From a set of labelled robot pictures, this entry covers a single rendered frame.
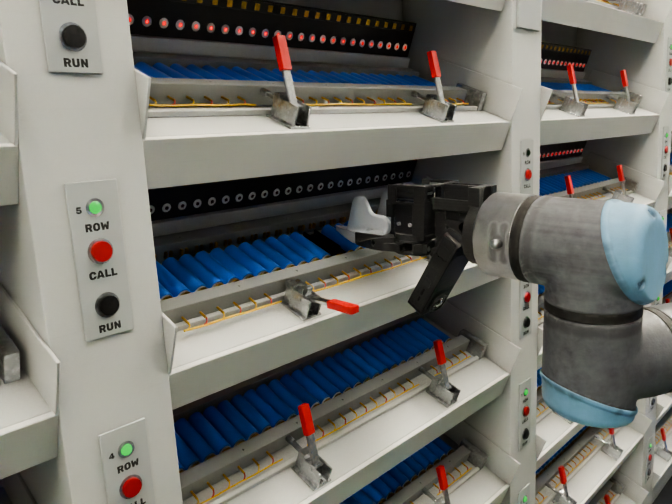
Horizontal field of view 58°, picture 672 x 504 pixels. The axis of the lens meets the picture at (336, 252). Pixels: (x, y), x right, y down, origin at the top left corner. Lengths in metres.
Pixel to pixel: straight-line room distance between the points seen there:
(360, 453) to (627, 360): 0.34
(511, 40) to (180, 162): 0.58
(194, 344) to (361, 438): 0.31
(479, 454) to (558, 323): 0.54
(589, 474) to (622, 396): 0.93
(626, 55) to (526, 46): 0.66
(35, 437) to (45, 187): 0.19
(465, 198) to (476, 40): 0.38
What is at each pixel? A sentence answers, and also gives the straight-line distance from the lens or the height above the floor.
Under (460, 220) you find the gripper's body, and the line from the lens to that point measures 0.68.
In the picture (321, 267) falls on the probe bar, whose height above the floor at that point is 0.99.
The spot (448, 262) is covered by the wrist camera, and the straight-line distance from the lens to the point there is 0.69.
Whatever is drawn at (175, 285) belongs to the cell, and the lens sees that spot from 0.64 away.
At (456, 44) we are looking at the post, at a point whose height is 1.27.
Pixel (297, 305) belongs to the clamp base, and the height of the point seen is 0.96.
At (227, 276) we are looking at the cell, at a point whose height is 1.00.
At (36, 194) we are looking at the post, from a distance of 0.48.
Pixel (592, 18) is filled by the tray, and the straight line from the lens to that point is 1.27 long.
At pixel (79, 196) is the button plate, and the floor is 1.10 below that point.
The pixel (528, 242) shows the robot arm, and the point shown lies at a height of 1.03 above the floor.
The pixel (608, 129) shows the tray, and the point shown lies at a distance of 1.35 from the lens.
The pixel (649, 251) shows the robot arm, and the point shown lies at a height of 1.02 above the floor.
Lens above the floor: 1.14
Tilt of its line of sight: 11 degrees down
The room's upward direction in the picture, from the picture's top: 3 degrees counter-clockwise
